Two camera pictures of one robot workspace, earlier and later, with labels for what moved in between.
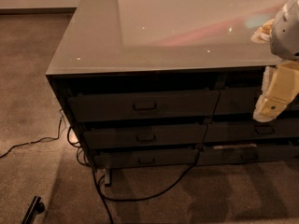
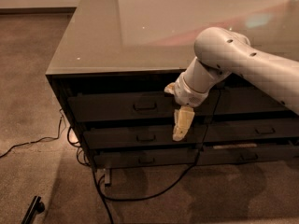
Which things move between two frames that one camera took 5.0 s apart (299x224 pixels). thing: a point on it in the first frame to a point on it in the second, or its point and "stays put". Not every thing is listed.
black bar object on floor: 36,207 stays put
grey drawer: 143,105 stays put
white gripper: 286,35 to 188,96
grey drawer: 141,158 stays put
